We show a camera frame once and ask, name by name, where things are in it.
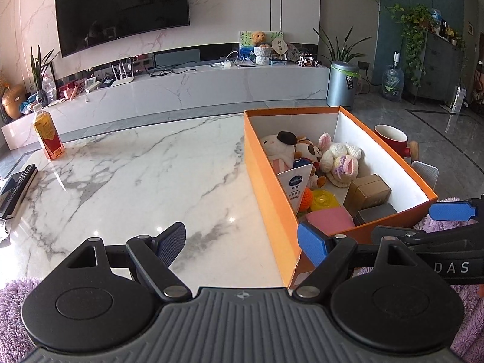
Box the purple fuzzy clothing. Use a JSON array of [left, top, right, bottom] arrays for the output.
[[0, 196, 484, 363]]

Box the red mug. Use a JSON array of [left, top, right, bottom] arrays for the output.
[[374, 124, 411, 158]]

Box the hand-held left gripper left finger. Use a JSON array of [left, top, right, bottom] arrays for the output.
[[62, 222, 193, 303]]

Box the pink card box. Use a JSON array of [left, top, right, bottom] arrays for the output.
[[304, 207, 356, 234]]

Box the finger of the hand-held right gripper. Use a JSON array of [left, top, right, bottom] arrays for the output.
[[372, 197, 484, 248]]

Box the long leaf green plant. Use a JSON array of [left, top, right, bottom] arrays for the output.
[[312, 26, 373, 65]]

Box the white lotion tube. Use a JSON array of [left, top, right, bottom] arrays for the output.
[[276, 163, 314, 218]]

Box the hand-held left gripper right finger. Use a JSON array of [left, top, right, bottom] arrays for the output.
[[292, 221, 420, 303]]

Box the orange drink bottle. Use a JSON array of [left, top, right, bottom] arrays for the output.
[[32, 104, 65, 159]]

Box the marble television console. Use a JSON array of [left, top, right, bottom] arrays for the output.
[[0, 62, 330, 150]]

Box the tall leaf potted plant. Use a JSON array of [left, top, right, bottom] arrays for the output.
[[29, 44, 61, 91]]

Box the black television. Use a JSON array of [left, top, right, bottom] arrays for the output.
[[55, 0, 191, 58]]

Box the white chair back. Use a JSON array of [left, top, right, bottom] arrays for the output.
[[411, 161, 440, 193]]

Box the black remote control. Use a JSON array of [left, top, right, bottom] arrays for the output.
[[0, 164, 38, 220]]

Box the trailing potted vine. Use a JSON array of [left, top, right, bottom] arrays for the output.
[[388, 4, 435, 87]]

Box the grey trash can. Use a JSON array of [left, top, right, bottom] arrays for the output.
[[326, 60, 360, 111]]

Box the white plush with black cap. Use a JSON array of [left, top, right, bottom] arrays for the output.
[[261, 131, 299, 176]]

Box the dark grey box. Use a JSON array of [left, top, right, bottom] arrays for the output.
[[353, 203, 398, 227]]

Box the green and blue painting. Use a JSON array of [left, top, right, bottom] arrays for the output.
[[239, 29, 284, 59]]

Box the yellow tape measure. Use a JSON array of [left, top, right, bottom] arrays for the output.
[[310, 190, 340, 211]]

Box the white router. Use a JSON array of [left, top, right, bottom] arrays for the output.
[[113, 57, 136, 86]]

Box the white knit pot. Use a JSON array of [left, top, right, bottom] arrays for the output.
[[254, 44, 272, 66]]

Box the white crochet bunny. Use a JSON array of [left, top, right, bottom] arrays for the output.
[[318, 132, 364, 189]]

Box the copper vase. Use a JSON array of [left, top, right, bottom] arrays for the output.
[[1, 84, 27, 119]]

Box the orange cardboard box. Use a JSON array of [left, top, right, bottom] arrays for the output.
[[243, 106, 438, 290]]

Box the brown cardboard box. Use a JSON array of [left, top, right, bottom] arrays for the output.
[[345, 174, 392, 216]]

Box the white and blue box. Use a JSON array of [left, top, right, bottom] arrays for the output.
[[0, 177, 18, 201]]

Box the grey cabinet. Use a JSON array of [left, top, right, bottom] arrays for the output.
[[410, 28, 467, 103]]

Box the clear water jug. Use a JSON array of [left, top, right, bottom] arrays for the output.
[[382, 51, 405, 101]]

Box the orange crochet carrot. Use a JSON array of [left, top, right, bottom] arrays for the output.
[[299, 188, 314, 212]]

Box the brown dog plush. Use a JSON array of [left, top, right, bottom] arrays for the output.
[[293, 138, 328, 190]]

